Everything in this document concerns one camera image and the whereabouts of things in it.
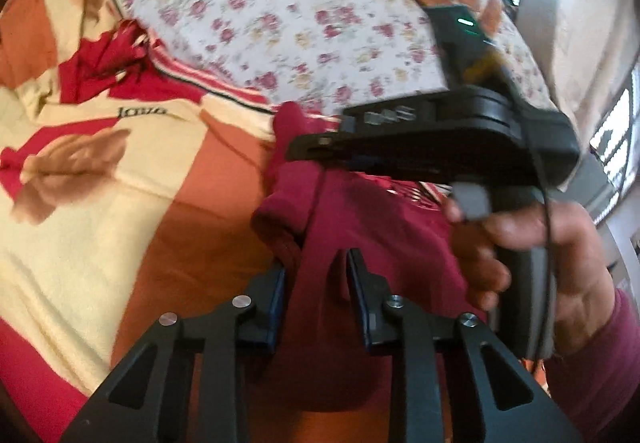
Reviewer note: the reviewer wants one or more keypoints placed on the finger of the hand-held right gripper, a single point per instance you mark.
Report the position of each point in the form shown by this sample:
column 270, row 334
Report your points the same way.
column 325, row 145

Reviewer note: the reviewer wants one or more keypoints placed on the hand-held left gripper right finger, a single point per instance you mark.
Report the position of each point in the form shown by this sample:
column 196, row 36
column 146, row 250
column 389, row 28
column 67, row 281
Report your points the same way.
column 364, row 295

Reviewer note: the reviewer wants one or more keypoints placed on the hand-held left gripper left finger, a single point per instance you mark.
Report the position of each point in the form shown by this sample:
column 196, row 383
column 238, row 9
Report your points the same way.
column 272, row 303

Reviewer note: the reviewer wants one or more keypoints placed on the maroon small garment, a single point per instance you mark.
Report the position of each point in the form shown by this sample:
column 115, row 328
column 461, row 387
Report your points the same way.
column 390, row 233

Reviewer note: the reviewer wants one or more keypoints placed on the person's right forearm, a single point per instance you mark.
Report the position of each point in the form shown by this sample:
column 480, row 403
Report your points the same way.
column 600, row 363

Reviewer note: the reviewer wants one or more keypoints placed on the person's right hand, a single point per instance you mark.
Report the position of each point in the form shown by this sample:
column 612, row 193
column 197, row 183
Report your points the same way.
column 575, row 248

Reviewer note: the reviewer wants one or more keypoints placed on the floral bedsheet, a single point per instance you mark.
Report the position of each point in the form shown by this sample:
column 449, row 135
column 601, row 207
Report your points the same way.
column 280, row 3

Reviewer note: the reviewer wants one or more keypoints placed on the red orange cream printed blanket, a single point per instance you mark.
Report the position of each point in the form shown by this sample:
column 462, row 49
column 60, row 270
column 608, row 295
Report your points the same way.
column 125, row 203

